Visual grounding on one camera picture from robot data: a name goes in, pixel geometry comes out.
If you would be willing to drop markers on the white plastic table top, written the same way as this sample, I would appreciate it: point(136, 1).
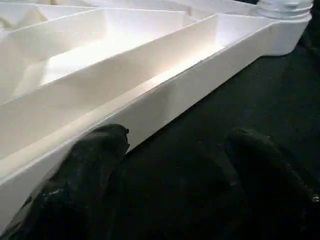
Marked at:
point(100, 62)

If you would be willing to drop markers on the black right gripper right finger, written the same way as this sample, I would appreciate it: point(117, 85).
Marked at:
point(275, 200)

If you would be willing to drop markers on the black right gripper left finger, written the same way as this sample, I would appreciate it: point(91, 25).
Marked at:
point(75, 195)

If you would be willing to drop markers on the white plastic table leg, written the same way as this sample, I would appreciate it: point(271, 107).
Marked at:
point(282, 8)

